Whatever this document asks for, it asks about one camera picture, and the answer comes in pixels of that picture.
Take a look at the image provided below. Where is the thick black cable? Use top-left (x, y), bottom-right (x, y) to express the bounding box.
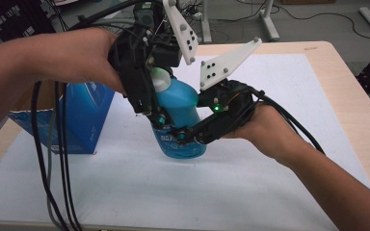
top-left (69, 0), bottom-right (157, 33)

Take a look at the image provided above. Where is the person's left hand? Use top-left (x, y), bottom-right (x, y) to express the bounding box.
top-left (63, 27), bottom-right (127, 95)

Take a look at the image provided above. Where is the thin black floor cable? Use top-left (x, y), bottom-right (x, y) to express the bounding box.
top-left (277, 3), bottom-right (370, 41)

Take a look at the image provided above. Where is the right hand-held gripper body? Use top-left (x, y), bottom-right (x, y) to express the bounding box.
top-left (197, 37), bottom-right (266, 130)

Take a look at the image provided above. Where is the grey cable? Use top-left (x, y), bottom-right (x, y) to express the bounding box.
top-left (45, 109), bottom-right (65, 231)

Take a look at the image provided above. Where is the blue cardboard box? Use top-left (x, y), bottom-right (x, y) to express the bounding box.
top-left (8, 80), bottom-right (116, 156)

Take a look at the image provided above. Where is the white mat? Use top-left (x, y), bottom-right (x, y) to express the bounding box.
top-left (0, 52), bottom-right (370, 231)

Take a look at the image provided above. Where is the black equipment with white marks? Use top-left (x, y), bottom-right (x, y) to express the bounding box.
top-left (0, 0), bottom-right (61, 54)

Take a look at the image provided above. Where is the blue bottle with white cap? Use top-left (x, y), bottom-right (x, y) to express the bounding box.
top-left (149, 67), bottom-right (208, 160)

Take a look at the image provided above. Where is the white stand leg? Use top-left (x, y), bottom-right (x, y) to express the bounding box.
top-left (259, 0), bottom-right (281, 42)
top-left (199, 0), bottom-right (214, 44)

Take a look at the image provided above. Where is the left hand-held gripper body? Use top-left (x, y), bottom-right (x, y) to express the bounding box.
top-left (107, 0), bottom-right (200, 70)

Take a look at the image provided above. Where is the person's right hand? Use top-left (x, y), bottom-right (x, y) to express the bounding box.
top-left (223, 102), bottom-right (299, 161)

